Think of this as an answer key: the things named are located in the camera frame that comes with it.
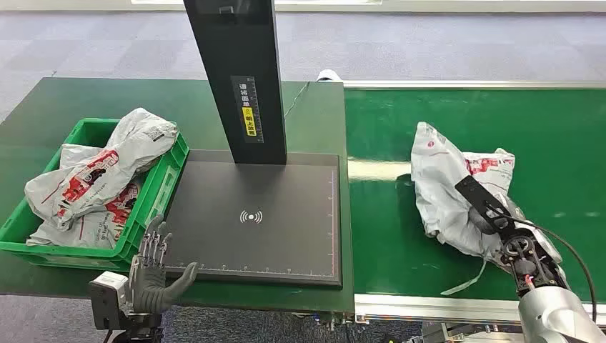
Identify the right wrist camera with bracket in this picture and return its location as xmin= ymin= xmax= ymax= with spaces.
xmin=454 ymin=175 xmax=516 ymax=234

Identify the black inbound scanner machine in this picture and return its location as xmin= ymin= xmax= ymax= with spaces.
xmin=161 ymin=0 xmax=343 ymax=290

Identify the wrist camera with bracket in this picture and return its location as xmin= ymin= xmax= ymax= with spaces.
xmin=454 ymin=175 xmax=516 ymax=234
xmin=88 ymin=271 xmax=131 ymax=332

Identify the green plastic delivery bin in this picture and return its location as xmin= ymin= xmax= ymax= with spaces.
xmin=0 ymin=117 xmax=191 ymax=274

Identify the grey red-printed courier package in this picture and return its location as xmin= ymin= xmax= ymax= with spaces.
xmin=409 ymin=121 xmax=565 ymax=297

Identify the dark green table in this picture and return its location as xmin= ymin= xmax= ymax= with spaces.
xmin=0 ymin=76 xmax=357 ymax=314

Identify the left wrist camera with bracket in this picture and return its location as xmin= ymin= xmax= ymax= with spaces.
xmin=88 ymin=271 xmax=131 ymax=332

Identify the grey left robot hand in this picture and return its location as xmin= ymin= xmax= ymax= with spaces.
xmin=126 ymin=214 xmax=200 ymax=315

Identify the black yellow label sticker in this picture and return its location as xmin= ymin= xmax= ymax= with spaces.
xmin=230 ymin=75 xmax=265 ymax=144

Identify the plain grey package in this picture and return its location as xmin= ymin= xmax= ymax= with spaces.
xmin=59 ymin=143 xmax=106 ymax=170

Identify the silver conveyor frame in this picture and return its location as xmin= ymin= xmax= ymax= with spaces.
xmin=342 ymin=79 xmax=606 ymax=343

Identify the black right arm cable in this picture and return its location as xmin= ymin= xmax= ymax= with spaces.
xmin=507 ymin=215 xmax=599 ymax=324

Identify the large grey red-printed package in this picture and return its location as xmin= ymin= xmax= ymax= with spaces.
xmin=24 ymin=107 xmax=179 ymax=232

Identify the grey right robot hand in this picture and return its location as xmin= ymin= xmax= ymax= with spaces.
xmin=467 ymin=194 xmax=565 ymax=267

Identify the flat grey red-printed package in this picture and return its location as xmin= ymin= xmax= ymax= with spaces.
xmin=26 ymin=182 xmax=143 ymax=250

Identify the thin grey cable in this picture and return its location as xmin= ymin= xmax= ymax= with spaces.
xmin=283 ymin=81 xmax=312 ymax=120

